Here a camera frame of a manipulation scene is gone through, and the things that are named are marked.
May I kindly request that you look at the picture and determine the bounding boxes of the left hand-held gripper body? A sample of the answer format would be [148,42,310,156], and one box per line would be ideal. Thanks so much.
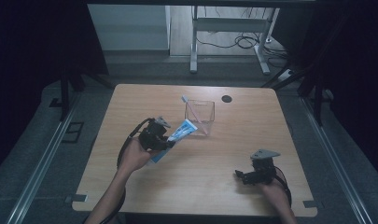
[137,116,170,154]

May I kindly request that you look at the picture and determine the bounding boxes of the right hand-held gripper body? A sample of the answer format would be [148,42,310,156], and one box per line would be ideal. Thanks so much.
[245,148,282,187]

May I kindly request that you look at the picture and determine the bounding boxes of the toothpaste tube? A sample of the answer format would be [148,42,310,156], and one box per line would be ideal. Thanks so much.
[147,118,199,165]

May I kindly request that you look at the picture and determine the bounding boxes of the pink toothbrush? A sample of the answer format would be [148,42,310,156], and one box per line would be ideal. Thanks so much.
[180,94,210,136]

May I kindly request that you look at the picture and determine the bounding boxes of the clear plastic cup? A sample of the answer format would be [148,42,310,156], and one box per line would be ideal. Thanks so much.
[184,99,216,138]

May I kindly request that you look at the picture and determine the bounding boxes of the person's left hand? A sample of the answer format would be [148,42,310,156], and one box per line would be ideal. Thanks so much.
[119,136,161,179]

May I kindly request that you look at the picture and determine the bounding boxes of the person's right hand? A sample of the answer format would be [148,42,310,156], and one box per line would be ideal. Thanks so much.
[259,179,291,213]

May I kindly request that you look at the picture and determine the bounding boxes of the black metal stand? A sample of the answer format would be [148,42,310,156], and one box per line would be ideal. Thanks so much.
[49,66,115,123]
[260,59,334,127]

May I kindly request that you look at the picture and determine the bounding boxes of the white power strip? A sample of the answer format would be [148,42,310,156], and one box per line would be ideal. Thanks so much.
[279,69,295,81]

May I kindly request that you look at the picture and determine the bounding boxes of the white panel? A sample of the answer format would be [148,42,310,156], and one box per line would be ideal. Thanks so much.
[87,4,172,51]

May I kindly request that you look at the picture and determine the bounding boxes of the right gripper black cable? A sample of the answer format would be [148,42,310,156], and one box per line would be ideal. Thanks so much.
[273,165,293,209]

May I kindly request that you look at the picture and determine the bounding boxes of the aluminium floor rail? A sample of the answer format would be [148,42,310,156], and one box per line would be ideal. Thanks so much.
[5,92,82,224]
[300,96,375,224]

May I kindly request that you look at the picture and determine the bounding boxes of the white desk frame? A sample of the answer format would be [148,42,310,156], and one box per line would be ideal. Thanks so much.
[189,5,281,76]

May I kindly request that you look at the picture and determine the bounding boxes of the black floor cables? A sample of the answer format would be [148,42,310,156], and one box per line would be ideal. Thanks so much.
[196,7,291,69]

